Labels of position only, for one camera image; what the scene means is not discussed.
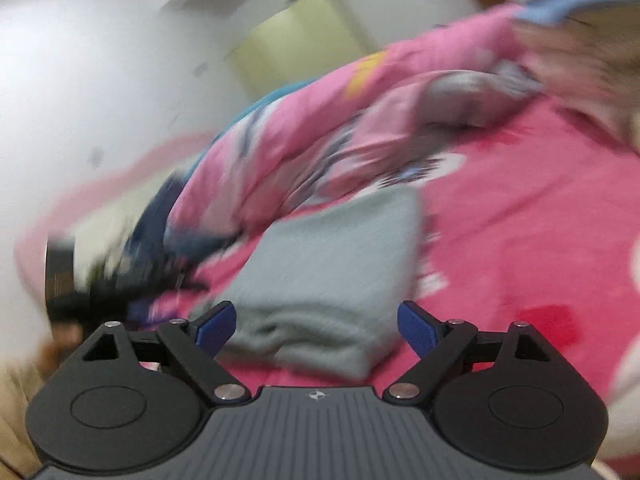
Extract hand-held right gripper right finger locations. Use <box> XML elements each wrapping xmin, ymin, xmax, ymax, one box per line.
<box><xmin>382</xmin><ymin>301</ymin><xmax>551</xmax><ymax>405</ymax></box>

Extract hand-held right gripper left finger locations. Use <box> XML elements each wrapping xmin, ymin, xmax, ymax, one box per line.
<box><xmin>82</xmin><ymin>301</ymin><xmax>251</xmax><ymax>405</ymax></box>

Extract grey sweatpants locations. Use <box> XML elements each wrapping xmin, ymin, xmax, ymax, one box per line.
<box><xmin>192</xmin><ymin>190</ymin><xmax>427</xmax><ymax>379</ymax></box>

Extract stack of folded clothes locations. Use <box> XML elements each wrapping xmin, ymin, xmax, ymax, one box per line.
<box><xmin>504</xmin><ymin>0</ymin><xmax>640</xmax><ymax>147</ymax></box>

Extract pink and white headboard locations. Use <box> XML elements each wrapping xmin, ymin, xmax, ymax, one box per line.
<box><xmin>15</xmin><ymin>130</ymin><xmax>217</xmax><ymax>312</ymax></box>

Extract light blue denim garment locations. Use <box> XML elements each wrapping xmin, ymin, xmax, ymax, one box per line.
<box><xmin>122</xmin><ymin>172</ymin><xmax>237</xmax><ymax>282</ymax></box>

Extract person's beige clothing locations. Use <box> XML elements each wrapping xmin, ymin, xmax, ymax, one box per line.
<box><xmin>0</xmin><ymin>350</ymin><xmax>57</xmax><ymax>480</ymax></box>

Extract pink floral blanket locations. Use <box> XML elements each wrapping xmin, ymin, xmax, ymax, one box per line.
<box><xmin>125</xmin><ymin>95</ymin><xmax>640</xmax><ymax>462</ymax></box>

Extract pink patterned duvet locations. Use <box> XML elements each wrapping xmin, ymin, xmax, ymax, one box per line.
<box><xmin>167</xmin><ymin>5</ymin><xmax>547</xmax><ymax>239</ymax></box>

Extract pale green wardrobe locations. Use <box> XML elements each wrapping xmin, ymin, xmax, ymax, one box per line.
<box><xmin>224</xmin><ymin>0</ymin><xmax>382</xmax><ymax>102</ymax></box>

